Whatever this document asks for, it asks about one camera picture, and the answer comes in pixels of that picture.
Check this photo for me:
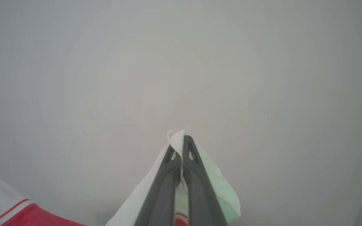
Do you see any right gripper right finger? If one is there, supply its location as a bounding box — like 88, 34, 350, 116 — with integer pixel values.
181, 135, 228, 226

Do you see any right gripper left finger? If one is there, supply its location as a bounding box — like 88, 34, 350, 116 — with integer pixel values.
134, 145, 182, 226

